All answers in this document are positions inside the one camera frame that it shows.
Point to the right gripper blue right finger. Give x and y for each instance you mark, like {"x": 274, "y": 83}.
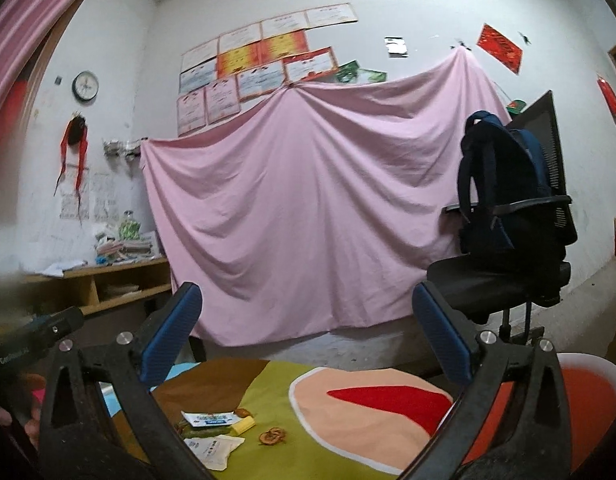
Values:
{"x": 447, "y": 331}

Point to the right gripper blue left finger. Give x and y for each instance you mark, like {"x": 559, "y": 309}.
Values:
{"x": 164, "y": 333}

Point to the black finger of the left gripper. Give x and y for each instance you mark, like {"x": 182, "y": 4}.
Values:
{"x": 58, "y": 324}

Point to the person's left hand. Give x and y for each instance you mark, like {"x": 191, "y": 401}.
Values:
{"x": 25, "y": 408}

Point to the wooden shelf unit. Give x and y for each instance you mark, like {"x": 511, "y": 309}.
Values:
{"x": 98, "y": 289}

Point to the stack of books on shelf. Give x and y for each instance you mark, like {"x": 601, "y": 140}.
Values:
{"x": 110, "y": 249}

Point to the green candy jar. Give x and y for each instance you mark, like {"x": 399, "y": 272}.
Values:
{"x": 129, "y": 227}

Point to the green white wrapper on mat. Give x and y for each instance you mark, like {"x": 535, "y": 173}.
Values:
{"x": 201, "y": 421}

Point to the black office chair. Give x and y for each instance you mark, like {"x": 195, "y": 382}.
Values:
{"x": 479, "y": 285}

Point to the yellow eraser block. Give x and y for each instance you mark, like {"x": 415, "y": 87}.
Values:
{"x": 242, "y": 425}

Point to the white printed paper bag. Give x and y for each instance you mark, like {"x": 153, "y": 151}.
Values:
{"x": 214, "y": 452}

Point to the dried orange peel flower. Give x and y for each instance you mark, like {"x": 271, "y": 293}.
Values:
{"x": 272, "y": 436}

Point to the red white stool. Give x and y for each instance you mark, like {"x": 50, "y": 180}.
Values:
{"x": 504, "y": 449}

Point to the colourful patchwork play mat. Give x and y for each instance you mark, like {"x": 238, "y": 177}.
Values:
{"x": 99, "y": 422}

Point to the pink hanging sheet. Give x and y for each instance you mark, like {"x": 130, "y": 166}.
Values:
{"x": 319, "y": 208}

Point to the dark blue backpack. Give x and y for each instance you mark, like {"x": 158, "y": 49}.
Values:
{"x": 505, "y": 198}

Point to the red tassel wall ornament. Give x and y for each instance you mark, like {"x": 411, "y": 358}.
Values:
{"x": 73, "y": 165}

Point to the round wall clock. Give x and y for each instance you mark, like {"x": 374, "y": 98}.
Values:
{"x": 85, "y": 86}

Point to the wall certificates cluster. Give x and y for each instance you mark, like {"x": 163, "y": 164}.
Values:
{"x": 219, "y": 75}

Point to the red paper wall decoration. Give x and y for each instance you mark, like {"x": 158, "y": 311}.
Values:
{"x": 501, "y": 48}

